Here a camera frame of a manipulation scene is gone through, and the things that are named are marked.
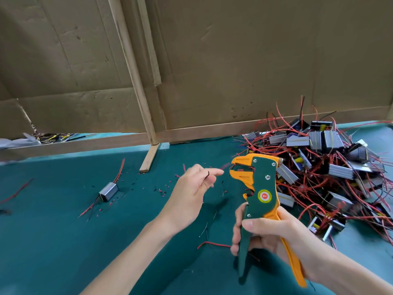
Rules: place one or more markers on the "short wooden bottom rail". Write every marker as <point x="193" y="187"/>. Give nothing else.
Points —
<point x="73" y="147"/>

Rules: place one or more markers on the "thin wooden strip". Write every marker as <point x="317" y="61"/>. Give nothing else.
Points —
<point x="149" y="43"/>

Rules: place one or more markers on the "wide wooden post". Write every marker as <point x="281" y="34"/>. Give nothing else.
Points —
<point x="133" y="70"/>

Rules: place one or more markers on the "person's right forearm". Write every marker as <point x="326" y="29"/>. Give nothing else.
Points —
<point x="356" y="273"/>

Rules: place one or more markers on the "grey plastic bag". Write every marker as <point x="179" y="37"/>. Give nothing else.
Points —
<point x="18" y="142"/>

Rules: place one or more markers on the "long wooden bottom rail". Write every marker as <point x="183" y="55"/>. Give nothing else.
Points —
<point x="270" y="124"/>

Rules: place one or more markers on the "person's right hand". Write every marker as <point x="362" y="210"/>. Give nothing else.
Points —
<point x="288" y="239"/>

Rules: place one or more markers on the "small wooden stick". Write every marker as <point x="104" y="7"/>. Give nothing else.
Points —
<point x="149" y="158"/>

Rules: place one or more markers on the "wooden corner post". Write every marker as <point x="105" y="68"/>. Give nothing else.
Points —
<point x="390" y="112"/>

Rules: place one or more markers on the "smooth brown cardboard panel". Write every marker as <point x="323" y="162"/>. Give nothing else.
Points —
<point x="276" y="58"/>

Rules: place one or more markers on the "person's left hand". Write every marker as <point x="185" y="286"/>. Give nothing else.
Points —
<point x="187" y="199"/>

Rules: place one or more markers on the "person's left forearm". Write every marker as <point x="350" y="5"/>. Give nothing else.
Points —
<point x="132" y="264"/>

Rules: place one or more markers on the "creased brown cardboard panel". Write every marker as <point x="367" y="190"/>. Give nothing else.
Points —
<point x="61" y="58"/>

